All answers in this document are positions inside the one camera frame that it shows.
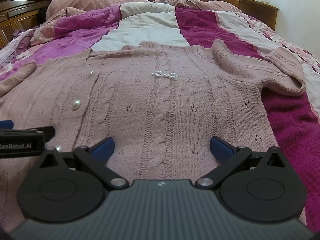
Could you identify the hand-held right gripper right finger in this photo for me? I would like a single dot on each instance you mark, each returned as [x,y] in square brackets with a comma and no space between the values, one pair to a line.
[220,150]

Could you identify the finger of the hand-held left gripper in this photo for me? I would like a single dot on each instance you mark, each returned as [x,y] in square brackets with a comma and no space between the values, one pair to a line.
[6,124]
[30,131]

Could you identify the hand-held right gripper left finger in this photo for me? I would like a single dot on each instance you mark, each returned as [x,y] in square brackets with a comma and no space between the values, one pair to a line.
[103,148]

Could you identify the pink knit cardigan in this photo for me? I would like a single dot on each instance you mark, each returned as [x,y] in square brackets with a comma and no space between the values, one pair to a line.
[162,105]

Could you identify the wooden headboard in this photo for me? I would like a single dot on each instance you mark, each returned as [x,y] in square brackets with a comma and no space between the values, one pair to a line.
[15,12]

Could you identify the magenta patchwork quilt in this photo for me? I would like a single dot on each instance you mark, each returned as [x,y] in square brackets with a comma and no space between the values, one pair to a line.
[200,30]

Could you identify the wooden bed side board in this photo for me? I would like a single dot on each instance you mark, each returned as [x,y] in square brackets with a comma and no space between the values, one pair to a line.
[260,10]

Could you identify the dusty pink blanket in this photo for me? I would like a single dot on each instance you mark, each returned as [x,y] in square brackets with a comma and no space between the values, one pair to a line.
[100,0]

